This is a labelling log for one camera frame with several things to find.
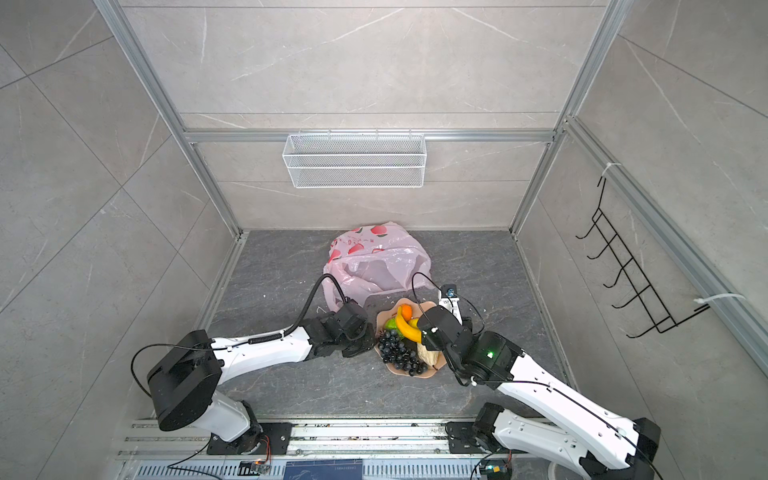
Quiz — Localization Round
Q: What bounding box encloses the beige fake fruit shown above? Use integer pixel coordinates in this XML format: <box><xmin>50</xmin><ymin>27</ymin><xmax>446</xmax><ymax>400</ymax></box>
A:
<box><xmin>417</xmin><ymin>343</ymin><xmax>439</xmax><ymax>367</ymax></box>

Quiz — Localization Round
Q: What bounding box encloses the pink scalloped plate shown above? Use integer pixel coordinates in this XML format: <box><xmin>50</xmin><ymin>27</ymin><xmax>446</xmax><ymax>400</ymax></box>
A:
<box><xmin>375</xmin><ymin>299</ymin><xmax>447</xmax><ymax>379</ymax></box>

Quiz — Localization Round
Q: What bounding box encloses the yellow fake banana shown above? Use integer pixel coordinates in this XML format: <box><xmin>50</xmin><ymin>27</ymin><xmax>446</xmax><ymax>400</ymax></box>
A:
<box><xmin>395</xmin><ymin>305</ymin><xmax>422</xmax><ymax>343</ymax></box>

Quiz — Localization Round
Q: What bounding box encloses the orange fake orange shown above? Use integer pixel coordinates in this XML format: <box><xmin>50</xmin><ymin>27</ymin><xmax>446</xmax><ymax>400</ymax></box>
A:
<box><xmin>399</xmin><ymin>304</ymin><xmax>413</xmax><ymax>321</ymax></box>

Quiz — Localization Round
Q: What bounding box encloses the black fake grape bunch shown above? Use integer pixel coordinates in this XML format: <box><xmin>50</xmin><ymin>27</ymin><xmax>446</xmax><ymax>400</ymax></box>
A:
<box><xmin>376</xmin><ymin>329</ymin><xmax>428</xmax><ymax>377</ymax></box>

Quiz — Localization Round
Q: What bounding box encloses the pink plastic bag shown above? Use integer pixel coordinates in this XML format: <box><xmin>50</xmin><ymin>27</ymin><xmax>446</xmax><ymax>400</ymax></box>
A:
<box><xmin>323</xmin><ymin>222</ymin><xmax>432</xmax><ymax>311</ymax></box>

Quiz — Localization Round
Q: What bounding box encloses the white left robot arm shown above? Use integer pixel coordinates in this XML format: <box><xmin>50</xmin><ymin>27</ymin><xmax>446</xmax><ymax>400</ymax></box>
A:
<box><xmin>146</xmin><ymin>301</ymin><xmax>375</xmax><ymax>455</ymax></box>

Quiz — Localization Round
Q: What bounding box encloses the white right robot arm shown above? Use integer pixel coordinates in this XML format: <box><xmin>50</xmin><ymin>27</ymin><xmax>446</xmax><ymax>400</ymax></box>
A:
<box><xmin>418</xmin><ymin>298</ymin><xmax>661</xmax><ymax>479</ymax></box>

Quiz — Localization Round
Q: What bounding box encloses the blue label plate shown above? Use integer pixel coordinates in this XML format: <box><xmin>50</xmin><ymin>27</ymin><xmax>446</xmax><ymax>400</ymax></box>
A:
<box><xmin>282</xmin><ymin>459</ymin><xmax>364</xmax><ymax>480</ymax></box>

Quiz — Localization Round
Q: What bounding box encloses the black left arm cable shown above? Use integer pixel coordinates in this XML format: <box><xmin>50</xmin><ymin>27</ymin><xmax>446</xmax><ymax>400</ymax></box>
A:
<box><xmin>130</xmin><ymin>273</ymin><xmax>349</xmax><ymax>397</ymax></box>

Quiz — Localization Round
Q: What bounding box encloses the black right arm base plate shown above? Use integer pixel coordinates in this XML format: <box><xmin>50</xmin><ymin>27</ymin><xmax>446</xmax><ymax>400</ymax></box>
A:
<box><xmin>445</xmin><ymin>421</ymin><xmax>483</xmax><ymax>454</ymax></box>

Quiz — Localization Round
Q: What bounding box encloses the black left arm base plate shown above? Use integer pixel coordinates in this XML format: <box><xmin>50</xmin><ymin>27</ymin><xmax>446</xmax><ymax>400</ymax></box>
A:
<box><xmin>206</xmin><ymin>422</ymin><xmax>293</xmax><ymax>455</ymax></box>

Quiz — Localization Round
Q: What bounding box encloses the white wire mesh basket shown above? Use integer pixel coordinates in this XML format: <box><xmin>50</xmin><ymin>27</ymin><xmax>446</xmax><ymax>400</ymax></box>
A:
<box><xmin>282</xmin><ymin>133</ymin><xmax>428</xmax><ymax>189</ymax></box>

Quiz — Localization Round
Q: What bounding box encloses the black wire hook rack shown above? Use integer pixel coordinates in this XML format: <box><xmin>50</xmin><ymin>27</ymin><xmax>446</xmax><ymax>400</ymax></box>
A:
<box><xmin>575</xmin><ymin>177</ymin><xmax>711</xmax><ymax>339</ymax></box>

